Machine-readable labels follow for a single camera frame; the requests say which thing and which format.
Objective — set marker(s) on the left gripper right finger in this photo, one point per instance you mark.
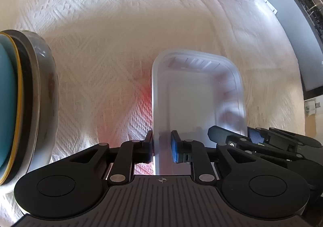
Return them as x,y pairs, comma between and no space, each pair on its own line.
194,153

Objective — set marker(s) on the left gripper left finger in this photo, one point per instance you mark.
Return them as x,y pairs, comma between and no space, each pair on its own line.
125,157

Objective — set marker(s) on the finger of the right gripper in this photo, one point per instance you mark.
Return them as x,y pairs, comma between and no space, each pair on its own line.
236,142
258,135

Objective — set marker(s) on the white plastic tray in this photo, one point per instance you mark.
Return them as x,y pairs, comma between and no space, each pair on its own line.
191,92

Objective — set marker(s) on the stainless steel bowl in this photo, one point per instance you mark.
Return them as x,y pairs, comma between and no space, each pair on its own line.
41,106

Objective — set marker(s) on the blue ceramic bowl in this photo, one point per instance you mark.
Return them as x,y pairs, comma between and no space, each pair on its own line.
8,96

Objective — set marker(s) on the green white wipes pack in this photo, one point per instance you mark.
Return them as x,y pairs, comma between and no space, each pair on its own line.
313,107

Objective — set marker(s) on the white textured cloth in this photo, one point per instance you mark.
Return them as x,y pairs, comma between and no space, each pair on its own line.
104,51

